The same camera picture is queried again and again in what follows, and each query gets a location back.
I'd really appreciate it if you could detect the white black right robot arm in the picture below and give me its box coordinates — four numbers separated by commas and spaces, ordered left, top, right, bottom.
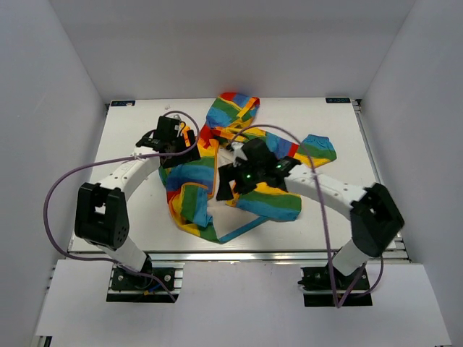
216, 139, 404, 288

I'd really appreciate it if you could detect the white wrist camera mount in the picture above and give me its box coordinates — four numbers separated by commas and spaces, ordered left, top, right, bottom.
225, 142, 248, 167
172, 114, 187, 137

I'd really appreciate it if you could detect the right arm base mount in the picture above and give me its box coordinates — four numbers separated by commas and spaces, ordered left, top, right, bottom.
296, 265, 373, 308

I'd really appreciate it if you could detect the blue label left corner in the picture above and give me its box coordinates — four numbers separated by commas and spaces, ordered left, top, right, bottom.
110, 100, 135, 107

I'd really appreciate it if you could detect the aluminium table front rail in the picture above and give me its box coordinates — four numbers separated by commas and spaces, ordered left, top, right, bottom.
67, 249, 409, 264

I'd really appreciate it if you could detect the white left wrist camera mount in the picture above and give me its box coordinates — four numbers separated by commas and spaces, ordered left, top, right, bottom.
172, 114, 187, 137

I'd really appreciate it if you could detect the blue label corner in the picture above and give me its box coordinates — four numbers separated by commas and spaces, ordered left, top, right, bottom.
325, 97, 351, 104
110, 100, 135, 107

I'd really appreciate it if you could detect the blue label right corner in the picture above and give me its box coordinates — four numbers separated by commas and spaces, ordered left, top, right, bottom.
325, 97, 351, 104

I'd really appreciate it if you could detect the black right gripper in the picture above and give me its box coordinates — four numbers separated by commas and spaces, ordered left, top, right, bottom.
216, 158, 265, 200

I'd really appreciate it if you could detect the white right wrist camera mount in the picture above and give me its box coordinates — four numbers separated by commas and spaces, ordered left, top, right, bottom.
225, 142, 248, 167

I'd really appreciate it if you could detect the rainbow striped kids jacket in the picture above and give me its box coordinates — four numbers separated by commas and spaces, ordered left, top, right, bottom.
159, 93, 337, 244

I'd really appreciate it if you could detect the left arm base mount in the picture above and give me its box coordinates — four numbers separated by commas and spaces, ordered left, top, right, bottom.
106, 263, 183, 304

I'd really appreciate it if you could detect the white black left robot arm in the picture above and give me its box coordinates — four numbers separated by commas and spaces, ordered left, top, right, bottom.
75, 116, 200, 288

